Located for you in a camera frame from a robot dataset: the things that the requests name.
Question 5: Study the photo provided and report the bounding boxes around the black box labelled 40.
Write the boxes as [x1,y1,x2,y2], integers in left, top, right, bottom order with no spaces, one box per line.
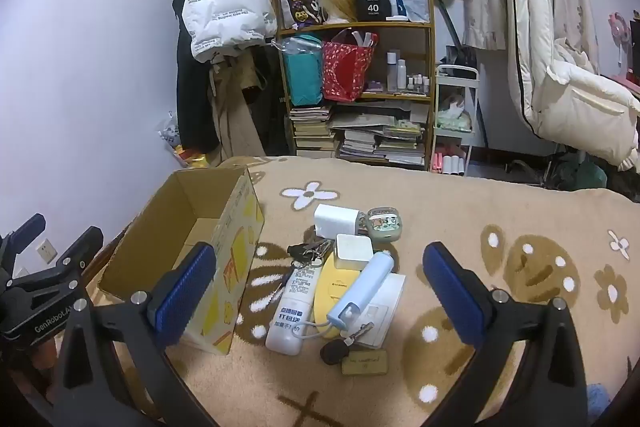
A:
[356,0,392,22]

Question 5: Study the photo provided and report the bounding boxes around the white utility cart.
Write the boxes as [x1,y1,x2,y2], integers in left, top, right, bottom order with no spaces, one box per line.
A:
[428,64,480,176]

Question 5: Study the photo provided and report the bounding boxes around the green cartoon earbuds case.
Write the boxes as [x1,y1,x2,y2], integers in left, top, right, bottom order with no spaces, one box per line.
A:
[360,207,402,243]

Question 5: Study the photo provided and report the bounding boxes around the black key bunch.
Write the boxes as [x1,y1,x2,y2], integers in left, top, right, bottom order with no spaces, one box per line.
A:
[286,227,334,269]

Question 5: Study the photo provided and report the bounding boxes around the yellow green case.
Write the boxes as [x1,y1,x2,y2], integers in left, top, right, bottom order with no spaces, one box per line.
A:
[312,254,360,324]

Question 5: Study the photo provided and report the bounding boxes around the white remote control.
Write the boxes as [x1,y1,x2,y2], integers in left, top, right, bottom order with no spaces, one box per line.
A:
[265,263,328,357]

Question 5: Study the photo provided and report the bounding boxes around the black hanging garment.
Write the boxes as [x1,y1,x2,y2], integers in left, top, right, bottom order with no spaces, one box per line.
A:
[172,0,219,154]

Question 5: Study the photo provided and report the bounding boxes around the cardboard box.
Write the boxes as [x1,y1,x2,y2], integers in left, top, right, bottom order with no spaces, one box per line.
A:
[99,167,265,355]

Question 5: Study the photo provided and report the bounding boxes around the white cosmetic bottles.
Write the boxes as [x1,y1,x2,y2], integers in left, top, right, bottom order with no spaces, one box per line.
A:
[386,50,430,95]

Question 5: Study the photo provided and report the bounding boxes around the black car key with tag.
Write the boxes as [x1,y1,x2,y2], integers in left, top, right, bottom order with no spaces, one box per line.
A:
[320,322,388,376]

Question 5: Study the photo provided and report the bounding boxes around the teal gift bag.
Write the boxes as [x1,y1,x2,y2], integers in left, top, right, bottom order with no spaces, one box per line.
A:
[281,35,322,106]

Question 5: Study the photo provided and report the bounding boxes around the wooden bookshelf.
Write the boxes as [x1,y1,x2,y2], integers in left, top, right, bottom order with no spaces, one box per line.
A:
[274,18,435,170]

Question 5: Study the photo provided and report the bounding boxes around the stack of books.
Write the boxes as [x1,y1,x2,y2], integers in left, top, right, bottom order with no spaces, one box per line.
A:
[288,95,431,169]

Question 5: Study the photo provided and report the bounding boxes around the beige patterned rug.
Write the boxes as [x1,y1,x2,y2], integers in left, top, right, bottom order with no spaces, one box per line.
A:
[49,155,640,427]

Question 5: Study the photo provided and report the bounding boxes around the upper wall socket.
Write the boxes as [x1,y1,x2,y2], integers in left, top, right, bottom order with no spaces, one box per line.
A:
[36,239,58,265]

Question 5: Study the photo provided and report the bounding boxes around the white paper booklet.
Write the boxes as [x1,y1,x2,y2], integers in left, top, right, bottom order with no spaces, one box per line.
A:
[349,273,406,349]

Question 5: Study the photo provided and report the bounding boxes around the red gift bag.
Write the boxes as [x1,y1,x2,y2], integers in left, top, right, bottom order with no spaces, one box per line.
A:
[322,27,378,102]

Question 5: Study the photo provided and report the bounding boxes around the white power adapter cube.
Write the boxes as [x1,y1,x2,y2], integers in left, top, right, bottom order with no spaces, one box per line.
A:
[314,204,360,239]

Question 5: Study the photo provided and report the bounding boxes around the white charger block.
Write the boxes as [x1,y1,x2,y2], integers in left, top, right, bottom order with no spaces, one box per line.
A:
[334,234,374,271]

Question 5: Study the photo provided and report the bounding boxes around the snack bag on floor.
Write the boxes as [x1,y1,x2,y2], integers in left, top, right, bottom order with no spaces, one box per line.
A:
[156,112,209,169]

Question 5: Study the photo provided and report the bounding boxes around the beige trench coat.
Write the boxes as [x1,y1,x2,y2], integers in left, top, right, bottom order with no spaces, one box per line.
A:
[206,50,267,166]

